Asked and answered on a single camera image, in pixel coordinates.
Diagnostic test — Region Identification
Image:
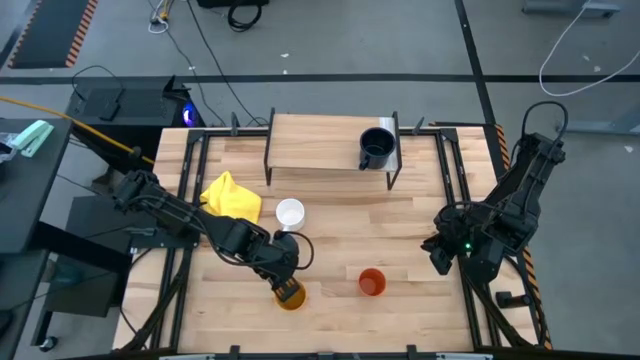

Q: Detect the clear plastic packet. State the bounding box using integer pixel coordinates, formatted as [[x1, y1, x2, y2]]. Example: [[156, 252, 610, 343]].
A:
[[0, 131, 20, 164]]

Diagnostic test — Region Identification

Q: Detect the black equipment cart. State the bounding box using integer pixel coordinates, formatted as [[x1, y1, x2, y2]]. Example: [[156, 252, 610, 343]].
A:
[[29, 193, 201, 354]]

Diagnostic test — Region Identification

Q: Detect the black aluminium table frame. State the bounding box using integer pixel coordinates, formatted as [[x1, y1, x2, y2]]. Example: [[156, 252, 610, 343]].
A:
[[119, 117, 551, 360]]

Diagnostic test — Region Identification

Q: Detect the black clamp knob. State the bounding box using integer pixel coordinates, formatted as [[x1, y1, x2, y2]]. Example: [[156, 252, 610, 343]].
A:
[[494, 290, 534, 309]]

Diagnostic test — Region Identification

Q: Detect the coiled black cable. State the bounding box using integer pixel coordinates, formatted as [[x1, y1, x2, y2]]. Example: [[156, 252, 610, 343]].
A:
[[227, 0, 264, 33]]

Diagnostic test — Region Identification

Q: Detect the white mug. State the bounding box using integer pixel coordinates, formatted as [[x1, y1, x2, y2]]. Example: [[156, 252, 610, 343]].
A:
[[274, 197, 307, 233]]

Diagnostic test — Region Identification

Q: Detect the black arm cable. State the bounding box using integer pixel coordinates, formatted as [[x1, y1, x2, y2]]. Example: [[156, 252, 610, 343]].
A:
[[521, 100, 570, 151], [272, 229, 316, 272]]

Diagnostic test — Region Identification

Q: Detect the long black floor cable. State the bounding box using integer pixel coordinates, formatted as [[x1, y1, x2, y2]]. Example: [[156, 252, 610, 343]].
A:
[[185, 0, 271, 127]]

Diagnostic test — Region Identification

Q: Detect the black hazard-striped floor mat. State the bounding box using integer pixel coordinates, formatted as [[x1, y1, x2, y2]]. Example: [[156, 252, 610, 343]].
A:
[[7, 0, 100, 70]]

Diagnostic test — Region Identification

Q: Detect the wooden shelf with black frame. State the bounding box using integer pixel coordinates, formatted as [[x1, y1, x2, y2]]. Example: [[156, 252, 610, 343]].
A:
[[263, 107, 404, 192]]

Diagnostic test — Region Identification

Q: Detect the white cable bundle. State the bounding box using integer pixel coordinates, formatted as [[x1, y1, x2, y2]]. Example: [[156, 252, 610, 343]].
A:
[[147, 0, 175, 35]]

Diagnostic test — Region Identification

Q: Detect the yellow cloth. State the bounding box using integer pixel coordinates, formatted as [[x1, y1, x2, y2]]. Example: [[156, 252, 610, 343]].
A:
[[199, 170, 263, 225]]

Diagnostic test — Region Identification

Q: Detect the orange plastic cup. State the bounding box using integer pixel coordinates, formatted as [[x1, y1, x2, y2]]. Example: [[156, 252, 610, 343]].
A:
[[357, 267, 388, 297]]

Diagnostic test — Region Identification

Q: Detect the yellow cable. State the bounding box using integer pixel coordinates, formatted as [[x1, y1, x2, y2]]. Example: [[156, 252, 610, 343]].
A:
[[0, 95, 156, 166]]

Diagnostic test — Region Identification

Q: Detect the white floor cable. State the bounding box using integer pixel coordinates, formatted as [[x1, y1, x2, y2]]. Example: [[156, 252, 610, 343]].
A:
[[538, 0, 640, 98]]

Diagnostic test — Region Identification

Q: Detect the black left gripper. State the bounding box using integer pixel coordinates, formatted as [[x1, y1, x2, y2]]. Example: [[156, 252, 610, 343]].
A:
[[257, 232, 303, 304]]

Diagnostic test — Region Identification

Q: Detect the grey metal stand base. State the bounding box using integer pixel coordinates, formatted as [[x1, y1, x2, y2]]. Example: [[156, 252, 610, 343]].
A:
[[522, 0, 622, 19]]

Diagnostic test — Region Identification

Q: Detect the dark enamel mug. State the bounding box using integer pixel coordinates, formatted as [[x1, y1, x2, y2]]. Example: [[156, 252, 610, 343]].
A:
[[357, 126, 398, 172]]

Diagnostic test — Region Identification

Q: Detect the black side desk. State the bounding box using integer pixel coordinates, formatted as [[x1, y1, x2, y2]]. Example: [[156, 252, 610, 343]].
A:
[[0, 117, 74, 256]]

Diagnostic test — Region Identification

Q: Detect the hazard-striped edge strip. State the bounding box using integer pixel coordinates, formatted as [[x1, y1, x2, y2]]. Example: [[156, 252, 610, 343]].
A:
[[494, 123, 554, 351]]

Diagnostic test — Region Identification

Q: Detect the mint green stapler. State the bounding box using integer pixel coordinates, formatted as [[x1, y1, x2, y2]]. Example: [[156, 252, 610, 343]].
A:
[[10, 119, 55, 159]]

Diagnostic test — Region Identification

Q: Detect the black computer tower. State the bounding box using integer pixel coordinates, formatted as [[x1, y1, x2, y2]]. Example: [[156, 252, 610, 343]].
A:
[[66, 74, 206, 151]]

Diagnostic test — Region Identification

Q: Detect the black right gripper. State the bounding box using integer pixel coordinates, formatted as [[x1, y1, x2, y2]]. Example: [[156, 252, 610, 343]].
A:
[[420, 203, 484, 277]]

